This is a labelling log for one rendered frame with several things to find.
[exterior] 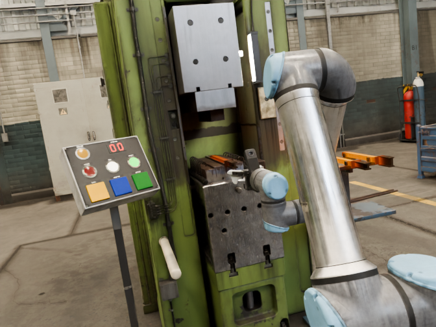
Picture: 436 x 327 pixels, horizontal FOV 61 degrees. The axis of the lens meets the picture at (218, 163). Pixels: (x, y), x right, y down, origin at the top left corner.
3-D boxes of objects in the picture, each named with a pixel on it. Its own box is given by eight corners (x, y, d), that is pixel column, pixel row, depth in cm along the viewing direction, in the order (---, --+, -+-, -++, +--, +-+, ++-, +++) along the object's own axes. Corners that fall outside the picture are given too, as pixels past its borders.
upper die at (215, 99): (236, 106, 184) (233, 87, 183) (197, 111, 180) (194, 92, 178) (215, 109, 225) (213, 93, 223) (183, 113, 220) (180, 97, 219)
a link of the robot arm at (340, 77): (352, 36, 102) (316, 204, 147) (309, 41, 101) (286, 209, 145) (374, 54, 94) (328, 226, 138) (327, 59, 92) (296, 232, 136)
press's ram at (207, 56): (259, 84, 186) (250, 0, 180) (184, 93, 177) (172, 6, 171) (234, 91, 226) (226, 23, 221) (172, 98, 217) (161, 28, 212)
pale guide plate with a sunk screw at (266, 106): (276, 117, 203) (273, 85, 201) (261, 119, 201) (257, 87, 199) (274, 117, 205) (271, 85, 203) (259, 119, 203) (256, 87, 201)
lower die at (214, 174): (244, 176, 190) (242, 159, 188) (207, 183, 185) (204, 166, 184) (222, 167, 230) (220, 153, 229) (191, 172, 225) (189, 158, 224)
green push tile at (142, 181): (153, 186, 162) (147, 170, 164) (138, 190, 157) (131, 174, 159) (152, 187, 163) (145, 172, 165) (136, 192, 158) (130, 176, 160)
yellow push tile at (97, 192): (110, 197, 150) (103, 181, 151) (92, 202, 145) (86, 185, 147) (108, 199, 151) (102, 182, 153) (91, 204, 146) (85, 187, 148)
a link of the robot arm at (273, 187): (266, 204, 129) (263, 176, 128) (254, 196, 141) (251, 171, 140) (291, 198, 131) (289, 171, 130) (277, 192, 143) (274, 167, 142)
